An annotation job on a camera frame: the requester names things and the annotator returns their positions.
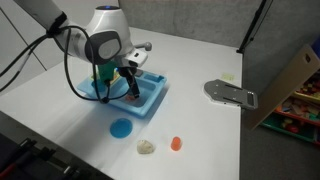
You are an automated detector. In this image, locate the light blue toy sink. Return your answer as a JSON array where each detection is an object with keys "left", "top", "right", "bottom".
[{"left": 76, "top": 68, "right": 169, "bottom": 120}]

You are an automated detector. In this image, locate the gray toy faucet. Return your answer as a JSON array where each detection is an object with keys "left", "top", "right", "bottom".
[{"left": 133, "top": 41, "right": 154, "bottom": 77}]

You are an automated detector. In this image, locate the gray metal mount plate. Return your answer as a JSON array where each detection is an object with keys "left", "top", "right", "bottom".
[{"left": 203, "top": 78, "right": 260, "bottom": 111}]

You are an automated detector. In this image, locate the orange toy cup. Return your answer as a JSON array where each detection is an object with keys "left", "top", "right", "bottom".
[{"left": 170, "top": 135, "right": 183, "bottom": 152}]

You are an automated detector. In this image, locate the beige toy bottle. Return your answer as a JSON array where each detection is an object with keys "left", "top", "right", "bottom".
[{"left": 136, "top": 139, "right": 157, "bottom": 156}]

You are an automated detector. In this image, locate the wooden toy shelf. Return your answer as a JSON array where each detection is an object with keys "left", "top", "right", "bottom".
[{"left": 246, "top": 44, "right": 320, "bottom": 132}]

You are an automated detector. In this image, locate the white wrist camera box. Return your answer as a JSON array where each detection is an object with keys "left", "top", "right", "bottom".
[{"left": 123, "top": 49, "right": 150, "bottom": 70}]

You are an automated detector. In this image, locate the yellow toy dish rack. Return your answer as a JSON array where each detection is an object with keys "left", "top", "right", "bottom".
[{"left": 91, "top": 68, "right": 120, "bottom": 85}]

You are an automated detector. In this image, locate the green toy bin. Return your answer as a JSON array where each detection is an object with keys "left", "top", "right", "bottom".
[{"left": 259, "top": 112, "right": 318, "bottom": 144}]

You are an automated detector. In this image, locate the blue storage box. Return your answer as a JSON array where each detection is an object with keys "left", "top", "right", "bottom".
[{"left": 310, "top": 35, "right": 320, "bottom": 60}]

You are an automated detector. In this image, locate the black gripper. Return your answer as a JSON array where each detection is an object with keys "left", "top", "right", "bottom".
[{"left": 118, "top": 66, "right": 141, "bottom": 100}]

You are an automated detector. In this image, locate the black equipment frame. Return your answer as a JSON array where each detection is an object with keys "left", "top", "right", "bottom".
[{"left": 0, "top": 110, "right": 113, "bottom": 180}]

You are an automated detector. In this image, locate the green wrist mount bracket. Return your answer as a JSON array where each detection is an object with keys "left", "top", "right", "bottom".
[{"left": 96, "top": 63, "right": 118, "bottom": 85}]

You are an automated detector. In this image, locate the yellow sticky note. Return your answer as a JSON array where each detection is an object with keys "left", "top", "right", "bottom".
[{"left": 220, "top": 72, "right": 236, "bottom": 82}]

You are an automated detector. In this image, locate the black tripod stand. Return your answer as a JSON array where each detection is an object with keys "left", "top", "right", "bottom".
[{"left": 236, "top": 0, "right": 272, "bottom": 55}]

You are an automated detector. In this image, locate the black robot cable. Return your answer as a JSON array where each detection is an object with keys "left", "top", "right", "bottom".
[
  {"left": 62, "top": 25, "right": 132, "bottom": 105},
  {"left": 0, "top": 30, "right": 56, "bottom": 93}
]

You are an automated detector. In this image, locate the blue toy plate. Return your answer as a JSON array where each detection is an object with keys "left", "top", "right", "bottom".
[{"left": 109, "top": 117, "right": 135, "bottom": 140}]

